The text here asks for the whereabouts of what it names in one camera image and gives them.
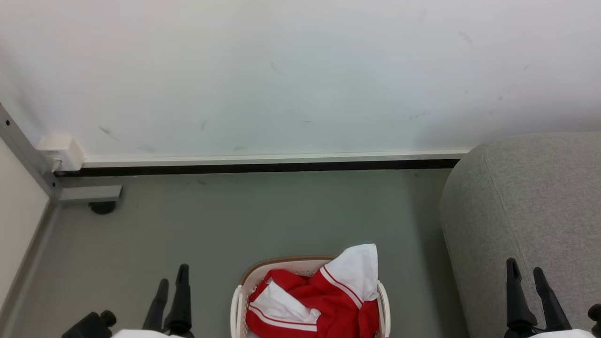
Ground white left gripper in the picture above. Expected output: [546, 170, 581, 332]
[112, 264, 196, 338]

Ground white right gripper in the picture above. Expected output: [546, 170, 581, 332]
[503, 258, 595, 338]

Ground red and white garment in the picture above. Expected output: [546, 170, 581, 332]
[245, 243, 381, 338]

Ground white perforated plastic laundry basket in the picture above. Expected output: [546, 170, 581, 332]
[230, 255, 391, 338]

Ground grey fabric sofa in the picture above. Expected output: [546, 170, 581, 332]
[439, 132, 601, 338]

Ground white and black baseboard strip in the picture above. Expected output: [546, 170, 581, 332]
[55, 150, 471, 177]

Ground white wall socket box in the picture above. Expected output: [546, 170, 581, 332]
[36, 133, 85, 172]

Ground grey metal frame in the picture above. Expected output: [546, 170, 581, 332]
[0, 103, 124, 204]

